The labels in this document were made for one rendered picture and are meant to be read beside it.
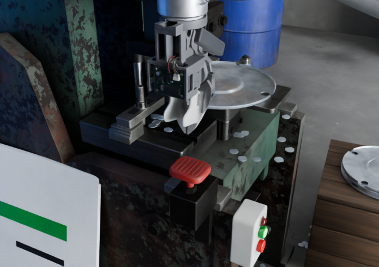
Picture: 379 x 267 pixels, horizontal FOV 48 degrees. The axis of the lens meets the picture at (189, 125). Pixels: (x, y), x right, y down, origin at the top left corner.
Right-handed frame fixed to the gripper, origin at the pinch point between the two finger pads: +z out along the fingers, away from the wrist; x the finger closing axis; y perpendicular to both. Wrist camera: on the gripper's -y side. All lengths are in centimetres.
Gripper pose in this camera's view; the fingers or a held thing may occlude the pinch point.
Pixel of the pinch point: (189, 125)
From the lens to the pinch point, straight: 75.1
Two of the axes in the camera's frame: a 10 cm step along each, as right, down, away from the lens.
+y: -4.9, 4.2, -7.6
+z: 0.0, 8.7, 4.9
